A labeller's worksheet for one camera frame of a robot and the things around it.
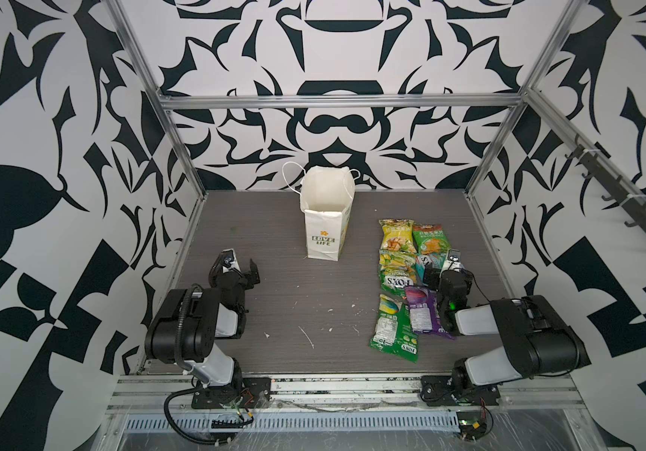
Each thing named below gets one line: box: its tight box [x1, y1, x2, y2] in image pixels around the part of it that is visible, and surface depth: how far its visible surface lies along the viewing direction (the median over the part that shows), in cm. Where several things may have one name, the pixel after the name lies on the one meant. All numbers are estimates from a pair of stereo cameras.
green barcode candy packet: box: [369, 294, 420, 364], surface depth 84 cm
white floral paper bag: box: [300, 166, 356, 262], surface depth 93 cm
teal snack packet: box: [415, 252, 447, 284], surface depth 99 cm
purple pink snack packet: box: [404, 285, 456, 341], surface depth 87 cm
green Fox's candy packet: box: [378, 249, 417, 296], surface depth 96 cm
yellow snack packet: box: [378, 218, 417, 253], surface depth 104 cm
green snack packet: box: [412, 223, 452, 256], surface depth 104 cm
